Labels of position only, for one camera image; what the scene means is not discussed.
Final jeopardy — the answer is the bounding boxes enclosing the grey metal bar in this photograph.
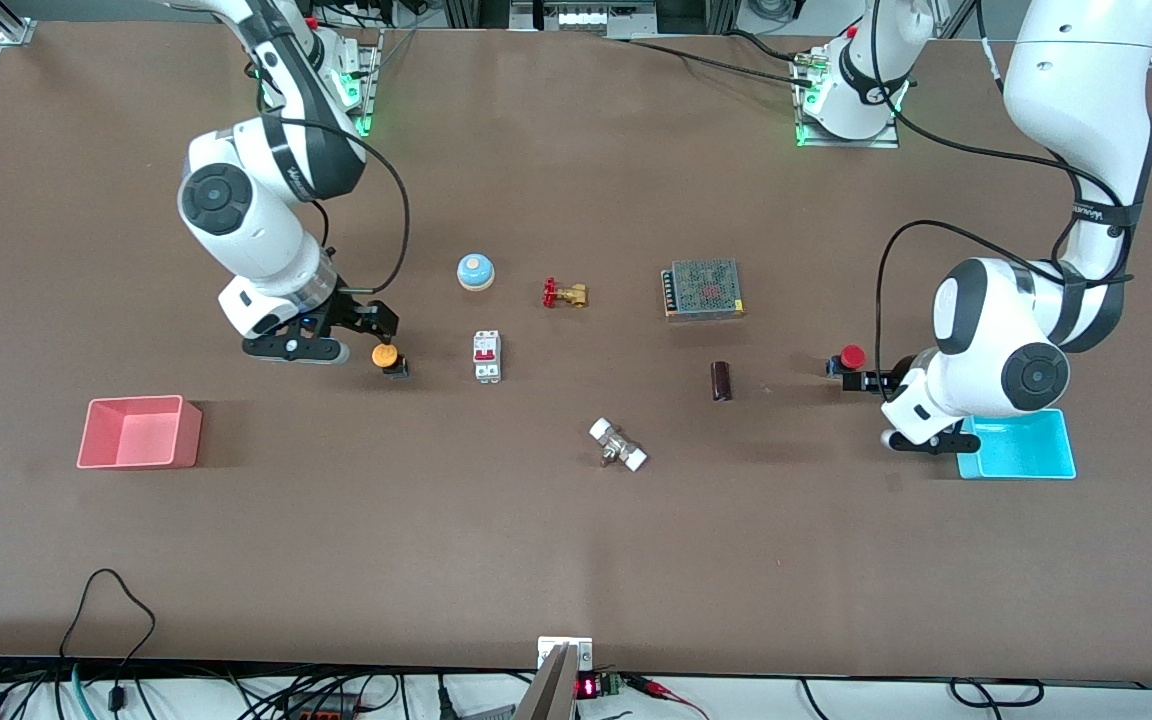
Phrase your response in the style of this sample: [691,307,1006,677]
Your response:
[516,645,579,720]

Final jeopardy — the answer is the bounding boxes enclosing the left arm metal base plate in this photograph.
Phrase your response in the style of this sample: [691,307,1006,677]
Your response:
[794,50,900,149]

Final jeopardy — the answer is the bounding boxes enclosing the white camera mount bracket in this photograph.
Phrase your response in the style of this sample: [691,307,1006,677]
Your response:
[537,636,594,673]

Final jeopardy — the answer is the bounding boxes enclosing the cyan plastic box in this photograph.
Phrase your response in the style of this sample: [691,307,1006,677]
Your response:
[956,408,1078,481]

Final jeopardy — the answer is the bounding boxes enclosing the white device with slots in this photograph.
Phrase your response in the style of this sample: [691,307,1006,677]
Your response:
[511,0,657,37]

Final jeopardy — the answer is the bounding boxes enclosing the black cable to base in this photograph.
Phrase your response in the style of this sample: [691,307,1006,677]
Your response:
[601,30,817,86]

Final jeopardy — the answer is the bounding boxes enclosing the metal mesh power supply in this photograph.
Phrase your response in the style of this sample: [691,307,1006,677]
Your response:
[662,258,747,322]

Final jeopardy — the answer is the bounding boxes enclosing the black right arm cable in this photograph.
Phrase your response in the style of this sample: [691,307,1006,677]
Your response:
[271,115,411,296]

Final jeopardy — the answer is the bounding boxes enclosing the thin black looped cable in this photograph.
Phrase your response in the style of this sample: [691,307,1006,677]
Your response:
[58,568,157,691]

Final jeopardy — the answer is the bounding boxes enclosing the red clip lead cable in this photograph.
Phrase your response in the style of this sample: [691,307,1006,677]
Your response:
[626,675,709,720]

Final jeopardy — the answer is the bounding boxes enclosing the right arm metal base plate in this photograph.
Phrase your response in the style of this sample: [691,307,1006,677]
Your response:
[336,28,383,138]

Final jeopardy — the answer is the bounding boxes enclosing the thick black coiled cable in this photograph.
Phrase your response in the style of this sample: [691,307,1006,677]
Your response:
[949,677,1045,710]

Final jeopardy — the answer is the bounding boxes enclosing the metal valve white caps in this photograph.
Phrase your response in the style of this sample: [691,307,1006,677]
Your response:
[588,417,649,473]

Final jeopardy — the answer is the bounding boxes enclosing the pink plastic box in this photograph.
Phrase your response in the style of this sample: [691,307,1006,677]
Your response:
[76,395,204,471]

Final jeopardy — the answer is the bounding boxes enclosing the aluminium frame corner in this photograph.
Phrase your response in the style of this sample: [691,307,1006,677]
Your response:
[0,0,37,46]

